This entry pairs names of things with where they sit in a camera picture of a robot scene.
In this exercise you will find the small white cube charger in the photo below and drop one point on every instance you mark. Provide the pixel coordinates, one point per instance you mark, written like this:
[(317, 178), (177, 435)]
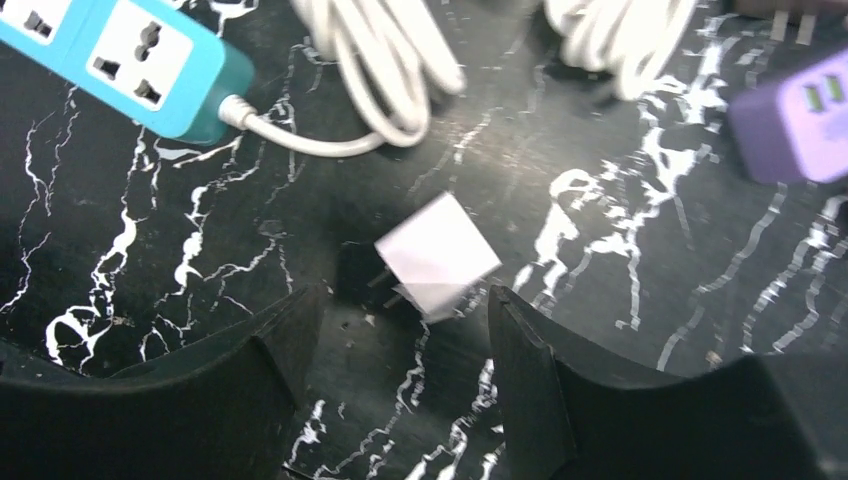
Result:
[(437, 256)]

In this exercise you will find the purple power strip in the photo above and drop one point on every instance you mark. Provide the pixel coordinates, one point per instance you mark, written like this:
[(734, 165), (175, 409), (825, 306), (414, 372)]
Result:
[(794, 128)]

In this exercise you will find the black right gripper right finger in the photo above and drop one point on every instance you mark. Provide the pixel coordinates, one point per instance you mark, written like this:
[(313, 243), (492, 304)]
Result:
[(572, 409)]

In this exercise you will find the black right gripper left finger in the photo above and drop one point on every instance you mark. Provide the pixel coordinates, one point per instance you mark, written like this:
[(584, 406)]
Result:
[(219, 408)]

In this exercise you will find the teal power strip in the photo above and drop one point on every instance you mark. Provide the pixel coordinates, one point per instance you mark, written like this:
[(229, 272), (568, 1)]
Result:
[(145, 59)]

